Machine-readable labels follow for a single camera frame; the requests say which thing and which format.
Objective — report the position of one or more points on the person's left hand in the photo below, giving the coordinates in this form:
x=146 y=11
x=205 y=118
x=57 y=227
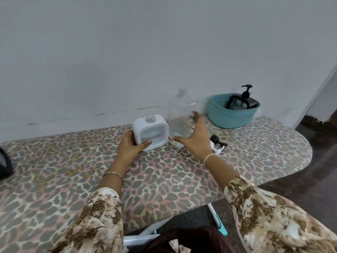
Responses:
x=127 y=152

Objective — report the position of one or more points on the person's right hand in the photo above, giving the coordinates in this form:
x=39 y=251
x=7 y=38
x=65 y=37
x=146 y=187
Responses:
x=200 y=144

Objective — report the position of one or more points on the black pump with long tube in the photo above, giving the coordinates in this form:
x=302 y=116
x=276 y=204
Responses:
x=217 y=140

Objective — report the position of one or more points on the tall clear plastic bottle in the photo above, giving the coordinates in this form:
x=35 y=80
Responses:
x=181 y=121

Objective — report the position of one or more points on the white soap dispenser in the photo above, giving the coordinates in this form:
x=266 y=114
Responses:
x=147 y=129

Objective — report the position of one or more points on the teal plastic basket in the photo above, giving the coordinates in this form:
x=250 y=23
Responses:
x=231 y=118

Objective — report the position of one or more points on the black square soap dispenser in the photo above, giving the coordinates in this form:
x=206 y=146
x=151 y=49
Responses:
x=239 y=104

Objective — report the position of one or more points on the short black pump head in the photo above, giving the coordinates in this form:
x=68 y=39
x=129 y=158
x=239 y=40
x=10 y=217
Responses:
x=246 y=92

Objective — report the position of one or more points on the person's right forearm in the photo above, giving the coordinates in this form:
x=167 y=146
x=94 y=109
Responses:
x=223 y=173

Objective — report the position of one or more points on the person's left forearm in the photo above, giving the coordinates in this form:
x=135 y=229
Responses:
x=108 y=187

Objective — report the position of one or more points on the person's dark maroon garment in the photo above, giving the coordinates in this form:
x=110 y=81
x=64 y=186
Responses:
x=189 y=239

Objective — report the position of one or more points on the white wrist band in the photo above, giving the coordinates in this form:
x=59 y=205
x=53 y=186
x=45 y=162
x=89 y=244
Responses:
x=209 y=158

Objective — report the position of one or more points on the leopard print ironing board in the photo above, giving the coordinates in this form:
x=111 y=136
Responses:
x=163 y=176

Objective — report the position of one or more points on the white ironing board leg frame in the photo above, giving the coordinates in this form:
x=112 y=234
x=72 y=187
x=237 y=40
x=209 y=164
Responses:
x=216 y=218

